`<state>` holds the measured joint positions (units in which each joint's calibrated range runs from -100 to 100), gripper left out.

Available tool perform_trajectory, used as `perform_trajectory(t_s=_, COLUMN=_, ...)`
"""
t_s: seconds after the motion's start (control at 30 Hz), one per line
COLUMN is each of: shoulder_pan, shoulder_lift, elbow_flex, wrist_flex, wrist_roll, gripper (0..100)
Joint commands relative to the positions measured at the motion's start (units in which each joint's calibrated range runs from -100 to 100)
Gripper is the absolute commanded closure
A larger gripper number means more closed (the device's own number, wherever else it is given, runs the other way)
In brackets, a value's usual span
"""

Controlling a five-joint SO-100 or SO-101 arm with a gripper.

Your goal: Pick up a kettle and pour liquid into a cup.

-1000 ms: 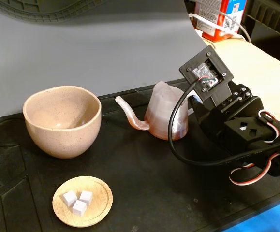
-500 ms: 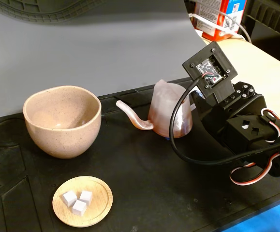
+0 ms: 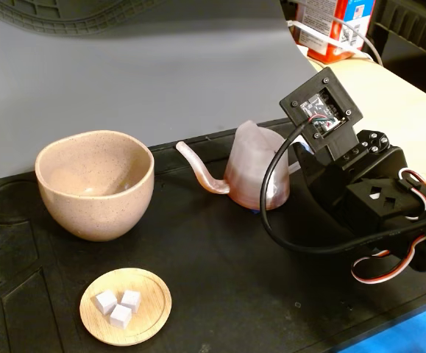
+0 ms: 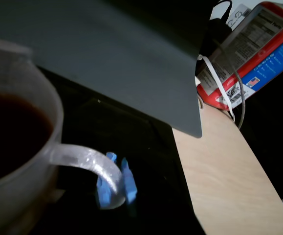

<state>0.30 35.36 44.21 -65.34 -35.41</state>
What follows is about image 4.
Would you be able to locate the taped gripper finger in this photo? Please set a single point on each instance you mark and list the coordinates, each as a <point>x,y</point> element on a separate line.
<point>103,194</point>
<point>129,186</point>

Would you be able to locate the translucent plastic measuring cup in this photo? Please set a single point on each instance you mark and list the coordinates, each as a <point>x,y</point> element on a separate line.
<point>14,151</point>

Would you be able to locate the black laptop base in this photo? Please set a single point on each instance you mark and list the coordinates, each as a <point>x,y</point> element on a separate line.
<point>121,137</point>

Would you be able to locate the grey laptop lid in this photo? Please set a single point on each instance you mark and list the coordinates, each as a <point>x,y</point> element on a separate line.
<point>121,54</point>

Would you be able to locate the red blue labelled canister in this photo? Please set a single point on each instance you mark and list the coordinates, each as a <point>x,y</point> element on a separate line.
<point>261,71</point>

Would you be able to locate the black power adapter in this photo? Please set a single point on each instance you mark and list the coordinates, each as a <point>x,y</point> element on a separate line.
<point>217,29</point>

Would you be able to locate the white printed label box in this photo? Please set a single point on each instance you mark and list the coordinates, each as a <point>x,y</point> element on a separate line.
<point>239,16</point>

